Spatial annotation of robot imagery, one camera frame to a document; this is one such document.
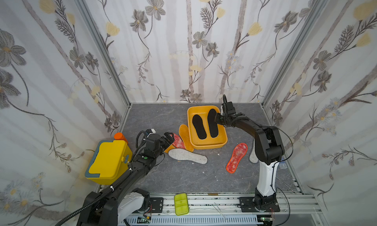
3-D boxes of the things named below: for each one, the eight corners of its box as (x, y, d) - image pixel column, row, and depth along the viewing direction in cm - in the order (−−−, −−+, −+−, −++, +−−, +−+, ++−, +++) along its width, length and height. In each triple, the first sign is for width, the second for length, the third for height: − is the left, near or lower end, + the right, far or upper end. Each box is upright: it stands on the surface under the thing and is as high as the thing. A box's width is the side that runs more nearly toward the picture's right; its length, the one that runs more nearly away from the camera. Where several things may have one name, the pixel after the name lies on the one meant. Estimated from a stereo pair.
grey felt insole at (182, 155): (167, 158, 92) (167, 157, 91) (170, 148, 97) (170, 147, 95) (206, 165, 90) (207, 164, 88) (208, 154, 94) (208, 153, 92)
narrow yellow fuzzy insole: (186, 153, 95) (185, 149, 89) (178, 130, 106) (177, 125, 101) (195, 150, 96) (195, 146, 91) (186, 128, 107) (186, 123, 102)
